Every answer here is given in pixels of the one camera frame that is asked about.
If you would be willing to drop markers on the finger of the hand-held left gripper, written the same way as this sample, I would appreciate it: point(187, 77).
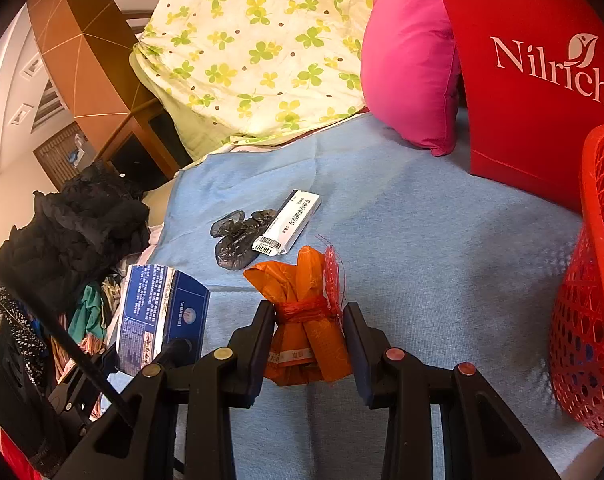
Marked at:
point(177, 349)

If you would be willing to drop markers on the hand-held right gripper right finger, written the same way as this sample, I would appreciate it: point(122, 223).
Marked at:
point(356, 360)

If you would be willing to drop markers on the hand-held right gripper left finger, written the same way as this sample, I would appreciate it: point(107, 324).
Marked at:
point(259, 360)

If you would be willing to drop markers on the blue printed box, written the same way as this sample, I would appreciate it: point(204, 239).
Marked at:
point(152, 310)

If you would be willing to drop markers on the orange wrapper bundle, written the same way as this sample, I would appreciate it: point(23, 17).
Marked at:
point(307, 280)

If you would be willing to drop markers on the red plastic basket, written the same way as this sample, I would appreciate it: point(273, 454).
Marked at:
point(591, 310)

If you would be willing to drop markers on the black white-dotted cloth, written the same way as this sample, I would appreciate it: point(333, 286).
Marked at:
point(2, 305)

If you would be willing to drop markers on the colourful clothes pile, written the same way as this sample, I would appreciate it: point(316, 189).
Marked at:
point(87, 310)

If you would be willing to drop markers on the light blue blanket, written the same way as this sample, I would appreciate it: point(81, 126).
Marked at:
point(431, 240)

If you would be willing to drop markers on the white barcode box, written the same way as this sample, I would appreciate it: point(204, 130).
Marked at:
point(289, 220)

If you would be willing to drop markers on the black lace cloth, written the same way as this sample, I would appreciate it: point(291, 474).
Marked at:
point(72, 230)

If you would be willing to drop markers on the light green pillow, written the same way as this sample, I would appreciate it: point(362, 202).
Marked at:
point(182, 130)

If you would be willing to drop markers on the wooden lattice panel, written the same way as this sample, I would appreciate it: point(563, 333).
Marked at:
point(62, 152)

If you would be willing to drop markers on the pink pillow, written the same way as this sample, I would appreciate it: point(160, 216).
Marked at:
point(411, 60)

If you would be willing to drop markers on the yellow floral quilt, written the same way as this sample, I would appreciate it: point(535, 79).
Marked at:
point(262, 35)

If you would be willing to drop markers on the red paper bag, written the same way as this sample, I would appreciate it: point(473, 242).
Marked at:
point(531, 85)

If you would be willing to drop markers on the brown wooden cabinet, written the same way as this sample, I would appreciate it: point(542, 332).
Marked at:
point(87, 35)

